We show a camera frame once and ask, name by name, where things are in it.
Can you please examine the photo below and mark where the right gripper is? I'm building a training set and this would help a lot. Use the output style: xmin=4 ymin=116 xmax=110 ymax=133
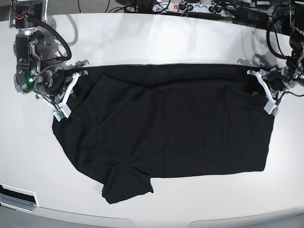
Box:
xmin=41 ymin=68 xmax=73 ymax=102

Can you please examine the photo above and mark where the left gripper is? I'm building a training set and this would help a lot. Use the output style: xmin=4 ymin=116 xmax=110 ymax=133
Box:
xmin=263 ymin=67 xmax=291 ymax=97

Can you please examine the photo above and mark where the black t-shirt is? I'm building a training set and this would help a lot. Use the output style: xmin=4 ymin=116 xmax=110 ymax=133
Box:
xmin=52 ymin=65 xmax=274 ymax=204

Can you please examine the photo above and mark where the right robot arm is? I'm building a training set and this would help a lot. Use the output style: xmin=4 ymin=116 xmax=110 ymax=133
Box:
xmin=9 ymin=0 xmax=72 ymax=103

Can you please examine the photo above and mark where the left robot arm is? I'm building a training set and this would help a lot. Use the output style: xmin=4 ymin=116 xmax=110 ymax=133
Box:
xmin=264 ymin=0 xmax=304 ymax=99

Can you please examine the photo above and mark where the white power strip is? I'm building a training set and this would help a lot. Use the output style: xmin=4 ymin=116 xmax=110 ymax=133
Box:
xmin=152 ymin=2 xmax=235 ymax=17

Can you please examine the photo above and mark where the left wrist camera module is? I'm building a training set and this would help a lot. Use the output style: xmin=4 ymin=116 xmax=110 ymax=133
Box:
xmin=264 ymin=101 xmax=278 ymax=116

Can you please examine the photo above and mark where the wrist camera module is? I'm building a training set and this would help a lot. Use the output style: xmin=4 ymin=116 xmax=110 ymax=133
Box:
xmin=53 ymin=105 xmax=71 ymax=122
xmin=264 ymin=101 xmax=278 ymax=116

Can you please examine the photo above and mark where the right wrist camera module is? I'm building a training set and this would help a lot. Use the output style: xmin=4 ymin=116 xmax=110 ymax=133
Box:
xmin=53 ymin=105 xmax=71 ymax=122

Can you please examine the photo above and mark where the table cable grommet slot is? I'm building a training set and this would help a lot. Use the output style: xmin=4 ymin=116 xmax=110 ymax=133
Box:
xmin=0 ymin=183 xmax=39 ymax=212

